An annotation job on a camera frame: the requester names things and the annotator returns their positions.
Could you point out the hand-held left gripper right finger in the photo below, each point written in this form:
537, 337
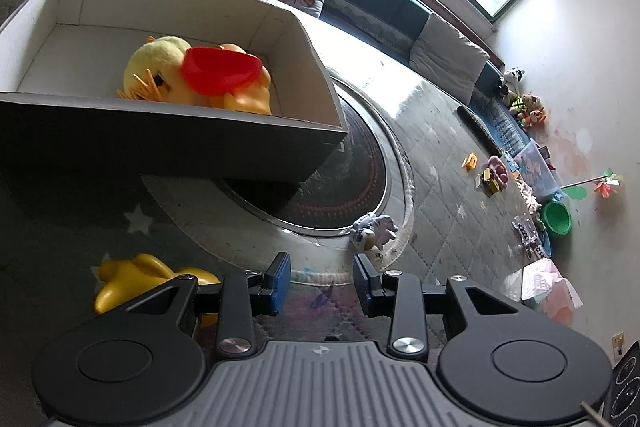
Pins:
362, 284

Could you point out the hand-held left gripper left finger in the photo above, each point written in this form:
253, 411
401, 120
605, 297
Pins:
281, 284

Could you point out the small white blue plush toy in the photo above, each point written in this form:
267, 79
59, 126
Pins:
372, 232

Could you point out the yellow rubber duck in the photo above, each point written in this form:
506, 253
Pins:
135, 277

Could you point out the grey cardboard box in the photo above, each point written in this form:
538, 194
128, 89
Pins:
150, 142

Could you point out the yellow plush toy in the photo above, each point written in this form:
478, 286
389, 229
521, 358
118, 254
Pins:
150, 59

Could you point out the clear bag of small items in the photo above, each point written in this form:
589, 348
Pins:
527, 234

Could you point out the grey quilted star tablecloth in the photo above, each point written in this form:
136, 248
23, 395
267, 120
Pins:
450, 227

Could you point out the black glass turntable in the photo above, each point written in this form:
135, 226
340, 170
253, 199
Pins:
345, 177

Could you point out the yellow toy car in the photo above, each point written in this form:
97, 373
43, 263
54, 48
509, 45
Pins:
489, 184

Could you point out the small orange toy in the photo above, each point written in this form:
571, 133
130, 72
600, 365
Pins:
470, 162

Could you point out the pink toy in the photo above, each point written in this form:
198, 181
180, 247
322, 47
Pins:
499, 167

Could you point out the pink white bag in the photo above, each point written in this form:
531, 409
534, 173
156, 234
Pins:
550, 292

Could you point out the green plastic bucket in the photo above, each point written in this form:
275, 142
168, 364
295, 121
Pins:
557, 218

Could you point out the clear plastic storage bin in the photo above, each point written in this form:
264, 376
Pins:
537, 167

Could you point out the green yellow stuffed animal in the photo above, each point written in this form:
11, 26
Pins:
519, 104

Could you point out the beige sofa cushion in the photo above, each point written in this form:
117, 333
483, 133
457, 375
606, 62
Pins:
447, 57

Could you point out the orange stuffed animal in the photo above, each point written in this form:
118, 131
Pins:
536, 114

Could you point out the black white stuffed animal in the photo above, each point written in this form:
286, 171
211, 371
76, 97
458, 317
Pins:
512, 79

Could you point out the colourful pinwheel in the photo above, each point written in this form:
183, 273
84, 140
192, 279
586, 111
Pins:
607, 184

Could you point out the teal sofa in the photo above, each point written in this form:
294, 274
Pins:
380, 7

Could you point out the black appliance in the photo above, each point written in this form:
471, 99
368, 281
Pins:
625, 387

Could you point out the wall socket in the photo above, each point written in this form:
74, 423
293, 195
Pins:
618, 343

